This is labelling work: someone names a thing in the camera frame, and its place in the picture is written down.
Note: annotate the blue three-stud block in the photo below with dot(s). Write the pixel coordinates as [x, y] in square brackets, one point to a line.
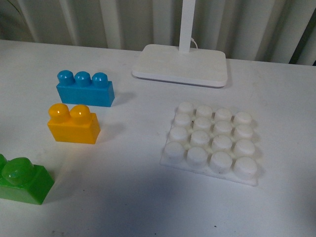
[82, 88]

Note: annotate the green toy block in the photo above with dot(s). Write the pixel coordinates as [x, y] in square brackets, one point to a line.
[22, 181]

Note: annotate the yellow two-stud block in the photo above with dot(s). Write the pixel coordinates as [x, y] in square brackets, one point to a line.
[76, 125]

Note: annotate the white lamp stand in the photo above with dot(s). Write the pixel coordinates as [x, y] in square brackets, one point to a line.
[183, 64]

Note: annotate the white studded base plate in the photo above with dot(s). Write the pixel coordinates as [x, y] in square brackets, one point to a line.
[214, 143]

